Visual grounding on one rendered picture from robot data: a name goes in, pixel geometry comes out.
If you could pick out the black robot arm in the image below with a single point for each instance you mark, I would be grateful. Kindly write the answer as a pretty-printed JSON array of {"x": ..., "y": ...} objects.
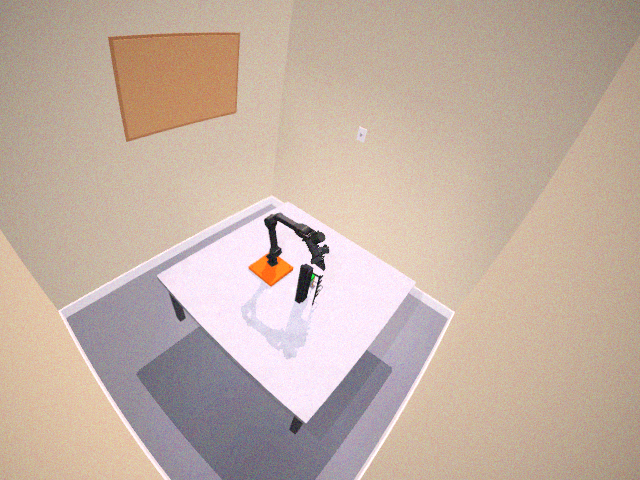
[{"x": 300, "y": 229}]

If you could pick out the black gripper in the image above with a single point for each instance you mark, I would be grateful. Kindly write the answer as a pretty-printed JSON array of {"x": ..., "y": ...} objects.
[{"x": 317, "y": 259}]

